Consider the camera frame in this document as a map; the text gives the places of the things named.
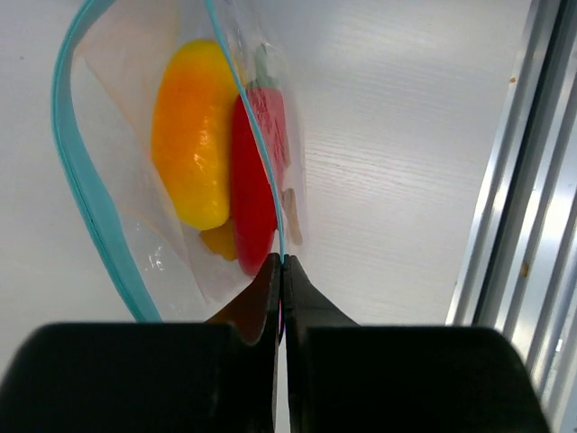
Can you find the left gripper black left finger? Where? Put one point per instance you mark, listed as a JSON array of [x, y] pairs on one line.
[[212, 376]]

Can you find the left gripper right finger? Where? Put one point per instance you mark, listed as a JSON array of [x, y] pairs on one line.
[[345, 377]]

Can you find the red chili pepper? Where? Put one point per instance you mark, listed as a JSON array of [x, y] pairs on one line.
[[252, 204]]

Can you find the clear zip top bag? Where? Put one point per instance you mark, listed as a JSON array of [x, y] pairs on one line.
[[104, 87]]

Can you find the yellow mango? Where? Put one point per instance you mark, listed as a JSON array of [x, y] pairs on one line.
[[191, 133]]

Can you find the aluminium mounting rail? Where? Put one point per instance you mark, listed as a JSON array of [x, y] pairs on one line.
[[519, 270]]

